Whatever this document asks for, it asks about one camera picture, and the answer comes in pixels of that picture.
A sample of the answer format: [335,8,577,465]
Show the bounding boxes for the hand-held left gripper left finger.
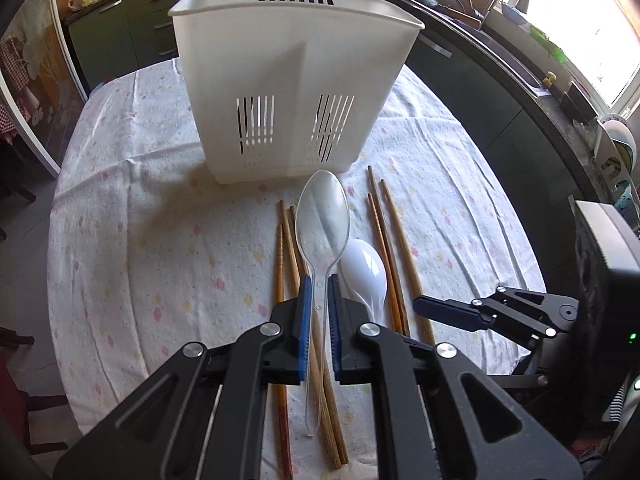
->
[52,274,321,480]

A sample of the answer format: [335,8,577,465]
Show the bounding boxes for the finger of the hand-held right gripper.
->
[487,372,551,393]
[412,286,581,353]

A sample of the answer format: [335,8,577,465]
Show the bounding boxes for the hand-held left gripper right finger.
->
[327,274,583,480]

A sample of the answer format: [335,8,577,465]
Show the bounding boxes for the clear plastic spoon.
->
[295,170,351,437]

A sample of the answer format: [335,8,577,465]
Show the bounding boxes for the white plastic utensil caddy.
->
[168,0,426,185]

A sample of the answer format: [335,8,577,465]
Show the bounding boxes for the white plastic spoon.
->
[340,239,388,323]

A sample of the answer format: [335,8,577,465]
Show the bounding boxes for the white dish rack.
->
[592,115,640,241]

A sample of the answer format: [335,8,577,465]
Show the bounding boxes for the white floral plate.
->
[602,119,640,158]

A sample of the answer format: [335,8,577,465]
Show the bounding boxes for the dark granite countertop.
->
[62,0,608,206]

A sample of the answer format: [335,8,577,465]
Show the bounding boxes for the black sponge holder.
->
[559,81,599,122]

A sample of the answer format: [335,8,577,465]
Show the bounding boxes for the white floral tablecloth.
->
[47,57,546,466]

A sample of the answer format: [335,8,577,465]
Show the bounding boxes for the green sink base cabinet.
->
[405,25,581,286]

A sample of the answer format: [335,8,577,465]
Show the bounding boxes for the stainless steel sink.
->
[480,25,543,98]

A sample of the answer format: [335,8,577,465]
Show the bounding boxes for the kitchen window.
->
[520,0,640,111]

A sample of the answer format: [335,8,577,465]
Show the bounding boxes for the dark wooden chair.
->
[0,325,68,456]

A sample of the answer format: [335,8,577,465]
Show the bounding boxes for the green base cabinet with drawers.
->
[67,0,261,93]

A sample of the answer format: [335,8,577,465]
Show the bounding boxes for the printed sliding glass door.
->
[0,0,91,181]

